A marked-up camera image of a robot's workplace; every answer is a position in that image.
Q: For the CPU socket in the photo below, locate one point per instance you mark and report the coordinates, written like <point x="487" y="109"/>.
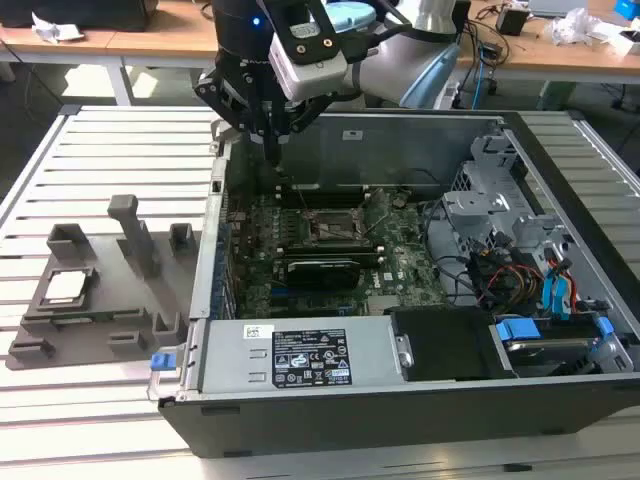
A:
<point x="332" y="222"/>

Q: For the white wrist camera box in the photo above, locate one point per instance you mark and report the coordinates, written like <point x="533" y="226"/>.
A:
<point x="310" y="75"/>

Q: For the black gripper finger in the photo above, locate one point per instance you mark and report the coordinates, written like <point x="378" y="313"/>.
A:
<point x="225" y="100"/>
<point x="305" y="115"/>

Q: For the silver chipset heatsink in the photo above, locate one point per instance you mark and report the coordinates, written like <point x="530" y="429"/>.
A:
<point x="382" y="305"/>

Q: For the green motherboard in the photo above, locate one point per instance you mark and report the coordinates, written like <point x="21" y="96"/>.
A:
<point x="400" y="240"/>

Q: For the small white box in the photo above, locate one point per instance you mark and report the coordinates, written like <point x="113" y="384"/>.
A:
<point x="631" y="42"/>

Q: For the black open PC case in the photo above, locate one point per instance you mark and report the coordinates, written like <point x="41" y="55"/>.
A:
<point x="400" y="420"/>

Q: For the coin cell battery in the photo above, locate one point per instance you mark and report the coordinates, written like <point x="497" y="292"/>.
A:
<point x="398" y="201"/>

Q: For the blue case latch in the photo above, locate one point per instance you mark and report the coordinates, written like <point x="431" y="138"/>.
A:
<point x="161" y="362"/>

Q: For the black graphics card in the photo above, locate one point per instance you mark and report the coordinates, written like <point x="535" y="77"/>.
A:
<point x="322" y="275"/>

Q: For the thin metal locking lever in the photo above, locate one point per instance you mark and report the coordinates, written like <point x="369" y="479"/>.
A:
<point x="300" y="197"/>

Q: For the hard disk in blue carrier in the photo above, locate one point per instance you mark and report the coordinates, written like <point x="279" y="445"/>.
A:
<point x="520" y="330"/>

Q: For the silver CPU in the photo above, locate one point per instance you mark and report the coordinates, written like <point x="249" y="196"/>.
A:
<point x="66" y="287"/>

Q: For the black RAM slot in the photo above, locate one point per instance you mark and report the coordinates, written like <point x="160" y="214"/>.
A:
<point x="330" y="248"/>
<point x="320" y="202"/>
<point x="332" y="258"/>

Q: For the clear plastic bags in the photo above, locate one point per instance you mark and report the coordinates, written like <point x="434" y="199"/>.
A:
<point x="575" y="25"/>

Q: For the crumpled white paper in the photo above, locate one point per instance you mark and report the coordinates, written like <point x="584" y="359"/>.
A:
<point x="52" y="30"/>

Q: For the wooden desk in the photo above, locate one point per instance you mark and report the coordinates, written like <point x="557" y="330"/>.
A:
<point x="150" y="42"/>
<point x="550" y="55"/>

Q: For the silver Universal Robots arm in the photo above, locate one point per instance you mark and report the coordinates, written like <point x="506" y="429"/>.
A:
<point x="385" y="65"/>

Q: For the grey parts rack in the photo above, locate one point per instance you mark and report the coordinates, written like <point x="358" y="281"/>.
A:
<point x="115" y="295"/>

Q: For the black bag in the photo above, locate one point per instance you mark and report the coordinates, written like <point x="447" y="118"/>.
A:
<point x="75" y="12"/>

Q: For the white power strip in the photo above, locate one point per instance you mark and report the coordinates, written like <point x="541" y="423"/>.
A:
<point x="450" y="95"/>

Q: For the silver power supply unit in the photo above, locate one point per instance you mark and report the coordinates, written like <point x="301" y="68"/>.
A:
<point x="230" y="350"/>

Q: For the silver metal drive cage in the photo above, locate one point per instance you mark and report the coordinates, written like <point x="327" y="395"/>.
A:
<point x="475" y="205"/>

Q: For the black plastic bay cover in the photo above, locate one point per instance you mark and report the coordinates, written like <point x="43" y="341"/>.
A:
<point x="450" y="345"/>

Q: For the small blue box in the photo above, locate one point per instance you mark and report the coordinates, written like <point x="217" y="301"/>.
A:
<point x="624" y="9"/>

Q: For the small black box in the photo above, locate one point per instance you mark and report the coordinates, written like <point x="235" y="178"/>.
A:
<point x="512" y="22"/>

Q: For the silver laptop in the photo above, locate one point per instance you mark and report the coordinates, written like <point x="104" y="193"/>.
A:
<point x="555" y="6"/>

